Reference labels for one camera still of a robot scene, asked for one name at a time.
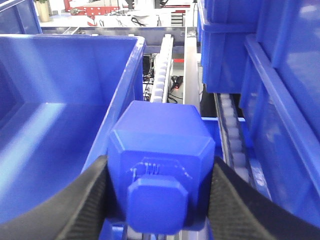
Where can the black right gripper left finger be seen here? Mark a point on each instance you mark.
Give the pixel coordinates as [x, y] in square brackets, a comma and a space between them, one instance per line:
[75, 213]

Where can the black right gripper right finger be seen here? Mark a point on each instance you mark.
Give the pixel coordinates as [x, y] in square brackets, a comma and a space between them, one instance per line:
[239, 212]

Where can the white roller track right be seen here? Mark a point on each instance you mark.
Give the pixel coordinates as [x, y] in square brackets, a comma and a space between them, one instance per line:
[233, 142]

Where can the blue bin upper right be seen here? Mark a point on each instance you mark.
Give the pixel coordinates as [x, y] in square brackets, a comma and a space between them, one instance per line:
[222, 28]

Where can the blue plastic bottle part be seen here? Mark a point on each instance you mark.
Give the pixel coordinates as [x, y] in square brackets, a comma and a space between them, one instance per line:
[160, 161]

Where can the large blue bin left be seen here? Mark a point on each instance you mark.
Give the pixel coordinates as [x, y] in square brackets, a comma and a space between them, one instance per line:
[59, 97]

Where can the white roller track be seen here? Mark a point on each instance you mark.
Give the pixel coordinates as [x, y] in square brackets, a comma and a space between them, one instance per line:
[162, 71]
[233, 142]

